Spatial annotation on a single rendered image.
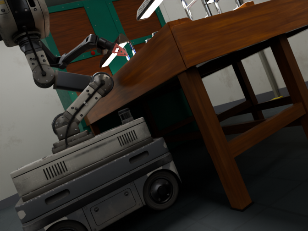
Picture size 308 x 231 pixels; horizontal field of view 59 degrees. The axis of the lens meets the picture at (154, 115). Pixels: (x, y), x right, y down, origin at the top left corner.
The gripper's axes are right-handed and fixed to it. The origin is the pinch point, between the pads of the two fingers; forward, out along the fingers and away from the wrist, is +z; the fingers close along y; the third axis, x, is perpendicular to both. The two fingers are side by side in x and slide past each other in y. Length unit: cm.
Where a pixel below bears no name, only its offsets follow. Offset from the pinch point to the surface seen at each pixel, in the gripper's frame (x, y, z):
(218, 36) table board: 21, 75, 50
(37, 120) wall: -145, -202, -131
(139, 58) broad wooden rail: 0, 58, 23
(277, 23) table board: 42, 54, 71
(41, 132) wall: -159, -201, -118
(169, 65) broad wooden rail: 2, 75, 39
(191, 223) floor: -50, 76, 77
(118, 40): 7.2, -18.9, -13.8
